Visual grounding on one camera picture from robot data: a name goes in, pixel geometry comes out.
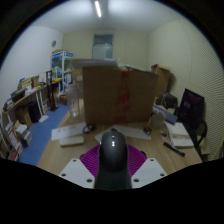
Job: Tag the grey door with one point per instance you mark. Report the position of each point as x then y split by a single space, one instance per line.
102 46

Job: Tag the white shelf unit with books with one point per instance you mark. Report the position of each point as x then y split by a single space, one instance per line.
10 143

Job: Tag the small black round object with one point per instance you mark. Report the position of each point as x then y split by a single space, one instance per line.
89 128

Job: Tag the white calculator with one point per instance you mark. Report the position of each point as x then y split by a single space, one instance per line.
99 137

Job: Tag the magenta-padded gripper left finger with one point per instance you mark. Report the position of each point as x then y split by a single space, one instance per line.
76 172

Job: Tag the black bag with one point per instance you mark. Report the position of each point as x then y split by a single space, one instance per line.
167 100

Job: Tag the white paper strip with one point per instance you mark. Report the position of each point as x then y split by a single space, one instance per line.
135 132

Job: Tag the black floor stand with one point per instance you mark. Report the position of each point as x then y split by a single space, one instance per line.
51 90

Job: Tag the blue white display cabinet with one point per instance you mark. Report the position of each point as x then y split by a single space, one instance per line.
60 65

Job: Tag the black laptop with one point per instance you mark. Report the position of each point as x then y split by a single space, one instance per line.
190 106

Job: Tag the stack of books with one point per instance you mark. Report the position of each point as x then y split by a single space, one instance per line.
24 135

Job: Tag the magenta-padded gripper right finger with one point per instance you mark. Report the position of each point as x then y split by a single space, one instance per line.
148 171

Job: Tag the round wall clock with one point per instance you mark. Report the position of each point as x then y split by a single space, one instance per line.
53 43

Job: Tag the wooden side desk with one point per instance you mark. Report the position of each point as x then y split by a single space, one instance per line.
26 96

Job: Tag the large brown cardboard box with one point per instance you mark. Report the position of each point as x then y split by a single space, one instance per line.
106 95

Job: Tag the black pen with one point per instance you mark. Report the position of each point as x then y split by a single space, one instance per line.
174 149

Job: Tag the clear glass jar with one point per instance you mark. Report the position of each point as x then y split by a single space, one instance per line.
73 100

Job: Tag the black chair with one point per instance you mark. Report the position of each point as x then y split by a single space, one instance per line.
201 133

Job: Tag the ceiling light tube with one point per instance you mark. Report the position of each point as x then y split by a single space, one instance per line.
98 9

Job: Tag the white paper sheet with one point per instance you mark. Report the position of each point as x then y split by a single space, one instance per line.
68 131

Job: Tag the white notebook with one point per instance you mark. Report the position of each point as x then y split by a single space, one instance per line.
180 135

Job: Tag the blue book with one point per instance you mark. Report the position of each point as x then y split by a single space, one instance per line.
166 115

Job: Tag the black computer mouse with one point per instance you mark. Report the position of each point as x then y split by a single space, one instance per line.
113 160

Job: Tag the tall cardboard box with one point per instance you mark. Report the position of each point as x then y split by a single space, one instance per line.
163 78

